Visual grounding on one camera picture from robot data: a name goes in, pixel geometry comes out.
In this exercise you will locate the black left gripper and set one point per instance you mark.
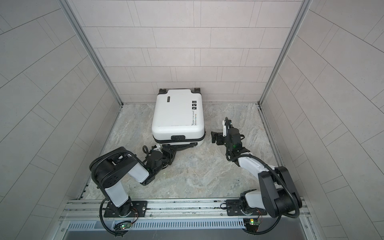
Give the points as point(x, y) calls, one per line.
point(170, 154)

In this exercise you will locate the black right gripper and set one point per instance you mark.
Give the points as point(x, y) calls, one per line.
point(214, 138)

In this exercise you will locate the white black suitcase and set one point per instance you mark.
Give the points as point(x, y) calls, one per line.
point(178, 117)

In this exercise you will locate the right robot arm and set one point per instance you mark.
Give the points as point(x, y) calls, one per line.
point(276, 195)

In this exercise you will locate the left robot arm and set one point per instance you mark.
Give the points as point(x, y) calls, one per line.
point(108, 170)

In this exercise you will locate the left circuit board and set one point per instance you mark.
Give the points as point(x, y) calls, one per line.
point(123, 226)

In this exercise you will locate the circuit board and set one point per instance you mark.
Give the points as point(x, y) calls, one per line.
point(252, 225)
point(123, 226)

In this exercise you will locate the right circuit board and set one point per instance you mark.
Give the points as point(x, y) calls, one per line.
point(252, 225)

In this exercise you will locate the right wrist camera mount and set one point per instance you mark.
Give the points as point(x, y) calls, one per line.
point(232, 133)

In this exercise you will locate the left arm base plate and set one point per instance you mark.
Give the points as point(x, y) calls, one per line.
point(127, 210)

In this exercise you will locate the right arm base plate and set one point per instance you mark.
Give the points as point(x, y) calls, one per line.
point(237, 207)

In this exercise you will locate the aluminium mounting rail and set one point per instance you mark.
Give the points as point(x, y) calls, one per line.
point(81, 210)

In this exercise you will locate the metal corner post right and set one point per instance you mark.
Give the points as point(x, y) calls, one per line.
point(290, 39)

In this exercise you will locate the metal corner post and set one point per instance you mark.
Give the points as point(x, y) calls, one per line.
point(88, 47)
point(290, 39)

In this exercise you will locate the metal corner post left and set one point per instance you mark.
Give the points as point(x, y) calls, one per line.
point(88, 47)

